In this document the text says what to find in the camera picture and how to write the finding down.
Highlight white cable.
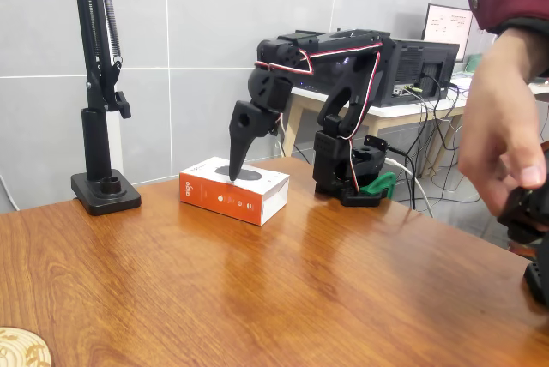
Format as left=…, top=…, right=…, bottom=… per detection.
left=384, top=157, right=436, bottom=220

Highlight computer monitor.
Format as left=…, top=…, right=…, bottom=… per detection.
left=422, top=3, right=475, bottom=63

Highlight person's bare hand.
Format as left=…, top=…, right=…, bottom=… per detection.
left=458, top=32, right=546, bottom=218

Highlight black leader robot arm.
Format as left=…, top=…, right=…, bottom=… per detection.
left=496, top=184, right=549, bottom=307

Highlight green table clamp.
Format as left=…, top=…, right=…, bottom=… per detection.
left=359, top=171, right=398, bottom=201

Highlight orange white mouse box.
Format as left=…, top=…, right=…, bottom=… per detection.
left=178, top=156, right=291, bottom=227

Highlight white table with wooden legs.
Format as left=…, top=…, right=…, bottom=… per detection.
left=281, top=79, right=549, bottom=178

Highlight black computer case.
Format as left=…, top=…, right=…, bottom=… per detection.
left=291, top=39, right=462, bottom=109

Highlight round wooden coaster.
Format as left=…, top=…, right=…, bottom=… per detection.
left=0, top=326, right=52, bottom=367

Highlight black power cable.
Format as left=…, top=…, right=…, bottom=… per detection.
left=385, top=145, right=418, bottom=210

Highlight black boom base with post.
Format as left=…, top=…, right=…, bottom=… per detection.
left=70, top=105, right=142, bottom=217

